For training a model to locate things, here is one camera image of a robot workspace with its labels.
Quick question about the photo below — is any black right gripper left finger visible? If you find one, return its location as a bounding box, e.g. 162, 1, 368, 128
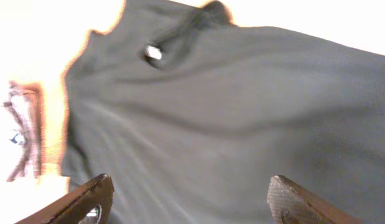
16, 174, 114, 224

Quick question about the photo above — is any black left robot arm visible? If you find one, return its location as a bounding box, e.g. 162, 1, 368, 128
0, 82, 42, 182

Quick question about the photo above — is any black t-shirt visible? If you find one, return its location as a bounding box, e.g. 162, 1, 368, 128
62, 1, 385, 223

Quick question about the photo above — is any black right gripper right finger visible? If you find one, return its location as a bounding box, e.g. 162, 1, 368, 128
267, 175, 363, 224

